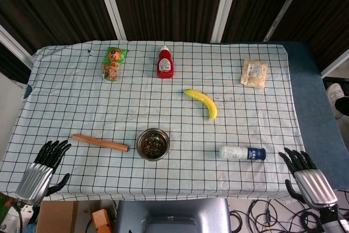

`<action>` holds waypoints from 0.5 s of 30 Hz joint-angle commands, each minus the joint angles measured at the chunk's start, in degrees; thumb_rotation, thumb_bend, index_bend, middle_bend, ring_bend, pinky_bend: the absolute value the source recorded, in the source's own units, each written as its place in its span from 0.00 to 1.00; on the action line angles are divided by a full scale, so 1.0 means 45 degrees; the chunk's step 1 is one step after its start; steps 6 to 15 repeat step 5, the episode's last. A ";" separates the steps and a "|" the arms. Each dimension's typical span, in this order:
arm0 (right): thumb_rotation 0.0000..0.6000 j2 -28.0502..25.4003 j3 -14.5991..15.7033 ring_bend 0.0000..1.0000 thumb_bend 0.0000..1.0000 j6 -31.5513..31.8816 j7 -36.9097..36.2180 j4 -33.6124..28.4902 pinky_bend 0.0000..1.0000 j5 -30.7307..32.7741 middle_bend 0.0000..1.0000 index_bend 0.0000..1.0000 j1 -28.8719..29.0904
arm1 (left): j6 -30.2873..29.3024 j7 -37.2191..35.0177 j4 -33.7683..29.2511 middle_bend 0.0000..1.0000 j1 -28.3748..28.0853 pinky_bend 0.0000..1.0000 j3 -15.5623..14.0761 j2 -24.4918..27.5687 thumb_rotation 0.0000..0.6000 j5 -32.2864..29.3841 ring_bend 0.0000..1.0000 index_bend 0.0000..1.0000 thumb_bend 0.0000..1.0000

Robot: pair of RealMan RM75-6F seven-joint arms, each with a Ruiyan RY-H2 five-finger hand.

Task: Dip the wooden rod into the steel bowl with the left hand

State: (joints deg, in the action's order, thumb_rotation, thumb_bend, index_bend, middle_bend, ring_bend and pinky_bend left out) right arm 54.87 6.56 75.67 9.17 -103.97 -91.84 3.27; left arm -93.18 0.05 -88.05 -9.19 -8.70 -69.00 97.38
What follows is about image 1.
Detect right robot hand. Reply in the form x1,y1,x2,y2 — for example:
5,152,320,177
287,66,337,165
278,147,338,211

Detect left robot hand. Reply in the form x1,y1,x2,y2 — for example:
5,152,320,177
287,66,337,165
15,140,72,205

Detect wooden rolling pin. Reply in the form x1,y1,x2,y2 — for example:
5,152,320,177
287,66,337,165
72,134,130,153

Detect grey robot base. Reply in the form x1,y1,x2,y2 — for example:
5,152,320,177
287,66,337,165
113,198,232,233

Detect steel bowl with dark food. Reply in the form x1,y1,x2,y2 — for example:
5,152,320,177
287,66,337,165
136,128,171,161

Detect cardboard box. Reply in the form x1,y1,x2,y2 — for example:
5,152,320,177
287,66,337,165
36,201,79,233

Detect orange box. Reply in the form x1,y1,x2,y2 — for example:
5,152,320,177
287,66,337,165
91,208,113,233

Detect white bottle with blue cap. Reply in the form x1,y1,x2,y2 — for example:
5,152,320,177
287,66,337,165
219,145,267,162

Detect white sneaker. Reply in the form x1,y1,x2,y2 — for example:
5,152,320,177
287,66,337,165
327,82,347,121

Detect beige food packet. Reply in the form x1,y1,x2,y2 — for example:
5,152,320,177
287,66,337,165
240,58,269,89

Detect yellow banana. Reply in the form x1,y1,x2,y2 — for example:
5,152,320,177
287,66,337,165
183,88,218,121

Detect green snack packet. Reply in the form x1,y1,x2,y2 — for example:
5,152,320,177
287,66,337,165
101,46,129,82

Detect checkered tablecloth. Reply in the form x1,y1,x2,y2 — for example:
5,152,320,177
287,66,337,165
0,39,309,201

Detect red ketchup bottle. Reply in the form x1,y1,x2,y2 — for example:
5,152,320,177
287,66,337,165
157,45,176,79

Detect black floor cables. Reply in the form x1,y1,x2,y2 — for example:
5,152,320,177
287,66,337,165
228,199,325,233

